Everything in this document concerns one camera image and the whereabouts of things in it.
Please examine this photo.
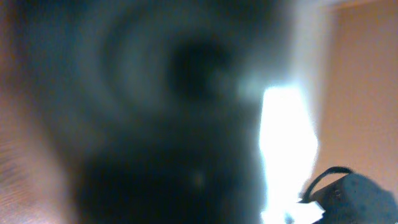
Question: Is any black flip smartphone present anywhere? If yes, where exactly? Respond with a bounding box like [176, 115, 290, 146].
[12, 0, 298, 223]

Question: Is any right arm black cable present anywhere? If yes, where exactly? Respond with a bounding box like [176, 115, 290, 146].
[300, 166, 354, 203]

